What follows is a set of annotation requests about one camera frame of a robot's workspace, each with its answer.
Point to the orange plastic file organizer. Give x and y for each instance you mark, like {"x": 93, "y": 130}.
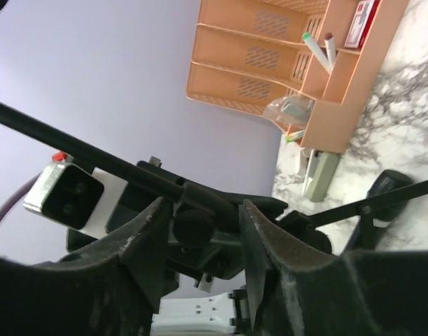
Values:
{"x": 248, "y": 53}

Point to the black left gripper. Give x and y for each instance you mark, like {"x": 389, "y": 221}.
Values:
{"x": 196, "y": 247}

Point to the small black tripod stand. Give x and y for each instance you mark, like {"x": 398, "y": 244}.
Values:
{"x": 196, "y": 197}

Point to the small red white box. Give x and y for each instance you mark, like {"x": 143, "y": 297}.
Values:
{"x": 361, "y": 23}

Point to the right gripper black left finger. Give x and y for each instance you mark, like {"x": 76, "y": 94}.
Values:
{"x": 112, "y": 286}

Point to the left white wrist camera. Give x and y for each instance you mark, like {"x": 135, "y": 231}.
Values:
{"x": 81, "y": 199}

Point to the grey green stapler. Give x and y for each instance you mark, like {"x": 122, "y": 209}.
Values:
{"x": 320, "y": 170}

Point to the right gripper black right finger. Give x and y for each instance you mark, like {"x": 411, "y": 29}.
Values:
{"x": 295, "y": 289}

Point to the pens in organizer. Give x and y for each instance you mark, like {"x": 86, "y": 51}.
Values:
{"x": 326, "y": 58}

